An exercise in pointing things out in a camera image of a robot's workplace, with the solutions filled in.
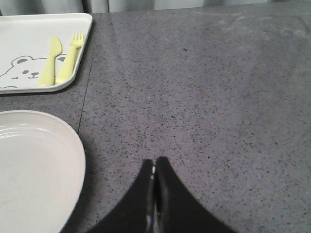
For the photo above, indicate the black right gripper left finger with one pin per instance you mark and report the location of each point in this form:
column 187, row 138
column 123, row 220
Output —
column 135, row 211

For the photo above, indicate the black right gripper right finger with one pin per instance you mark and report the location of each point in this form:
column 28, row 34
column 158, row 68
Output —
column 178, row 211

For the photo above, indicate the beige round plate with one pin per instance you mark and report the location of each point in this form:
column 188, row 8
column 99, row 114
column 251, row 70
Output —
column 42, row 170

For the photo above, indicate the white bear-print tray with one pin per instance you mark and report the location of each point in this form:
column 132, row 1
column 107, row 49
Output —
column 25, row 45

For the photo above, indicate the yellow plastic fork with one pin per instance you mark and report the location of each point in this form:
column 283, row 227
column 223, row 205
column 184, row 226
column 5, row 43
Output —
column 67, row 68

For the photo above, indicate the yellow plastic knife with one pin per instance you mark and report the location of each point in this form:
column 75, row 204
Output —
column 48, row 73

